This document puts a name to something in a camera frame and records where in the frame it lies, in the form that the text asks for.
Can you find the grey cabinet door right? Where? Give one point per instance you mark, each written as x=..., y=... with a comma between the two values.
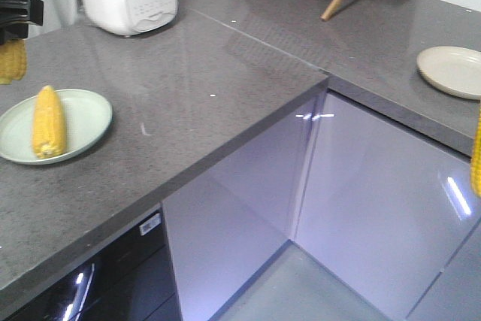
x=227, y=222

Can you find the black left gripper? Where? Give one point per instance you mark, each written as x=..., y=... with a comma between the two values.
x=17, y=15

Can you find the light green plate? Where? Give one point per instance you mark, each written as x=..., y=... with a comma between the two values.
x=88, y=116

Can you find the black disinfection cabinet appliance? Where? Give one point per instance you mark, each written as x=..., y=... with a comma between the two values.
x=125, y=277

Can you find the white QR code sticker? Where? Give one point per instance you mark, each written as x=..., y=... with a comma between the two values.
x=150, y=224

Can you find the white side cabinet panel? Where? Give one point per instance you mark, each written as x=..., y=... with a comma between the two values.
x=392, y=215

